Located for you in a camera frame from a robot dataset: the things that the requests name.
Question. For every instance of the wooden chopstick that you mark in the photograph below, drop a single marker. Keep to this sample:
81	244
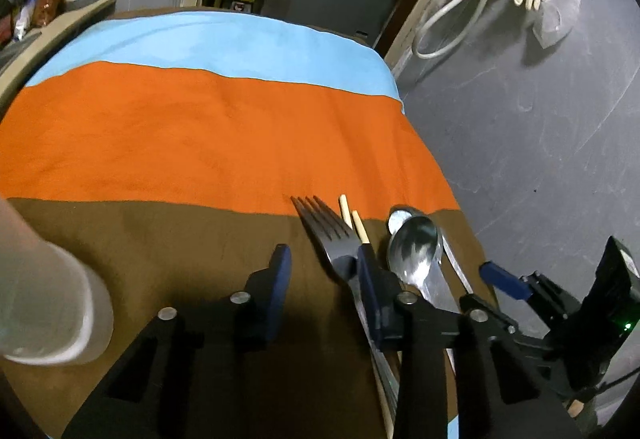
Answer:
361	229
345	209

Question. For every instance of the large oval metal spoon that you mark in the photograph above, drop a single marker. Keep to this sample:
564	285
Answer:
412	249

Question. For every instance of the dark metal fork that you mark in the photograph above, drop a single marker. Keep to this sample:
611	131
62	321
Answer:
330	229

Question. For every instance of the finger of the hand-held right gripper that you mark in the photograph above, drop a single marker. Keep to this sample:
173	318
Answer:
505	280

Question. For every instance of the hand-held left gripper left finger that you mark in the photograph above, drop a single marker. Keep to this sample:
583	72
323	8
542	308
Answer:
280	284

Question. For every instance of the translucent white plastic cup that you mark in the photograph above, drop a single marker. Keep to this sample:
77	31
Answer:
50	299

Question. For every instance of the blue orange brown striped cloth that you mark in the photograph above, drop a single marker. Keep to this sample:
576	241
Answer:
225	129

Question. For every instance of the small round metal spoon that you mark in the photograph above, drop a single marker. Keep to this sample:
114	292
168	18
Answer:
400	219

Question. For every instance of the beige kitchen counter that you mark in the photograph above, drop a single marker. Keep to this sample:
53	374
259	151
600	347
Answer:
65	21

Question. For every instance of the grey washing machine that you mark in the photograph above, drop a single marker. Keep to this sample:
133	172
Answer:
325	4

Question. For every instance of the clear plastic bag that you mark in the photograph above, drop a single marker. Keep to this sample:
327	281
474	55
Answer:
557	19

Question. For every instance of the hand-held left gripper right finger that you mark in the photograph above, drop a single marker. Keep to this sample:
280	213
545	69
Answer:
370	289

